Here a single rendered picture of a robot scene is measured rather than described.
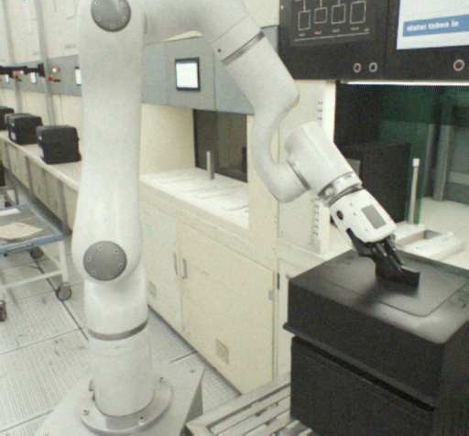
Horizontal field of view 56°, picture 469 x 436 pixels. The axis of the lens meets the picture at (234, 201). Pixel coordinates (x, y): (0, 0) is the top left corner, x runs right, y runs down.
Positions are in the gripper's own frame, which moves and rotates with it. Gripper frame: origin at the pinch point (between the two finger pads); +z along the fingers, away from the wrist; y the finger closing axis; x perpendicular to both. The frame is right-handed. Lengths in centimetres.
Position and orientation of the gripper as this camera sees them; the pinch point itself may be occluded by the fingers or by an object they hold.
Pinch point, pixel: (393, 267)
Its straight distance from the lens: 86.7
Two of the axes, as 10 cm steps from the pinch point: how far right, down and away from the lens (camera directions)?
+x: -4.7, 5.4, 6.9
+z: 4.9, 8.2, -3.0
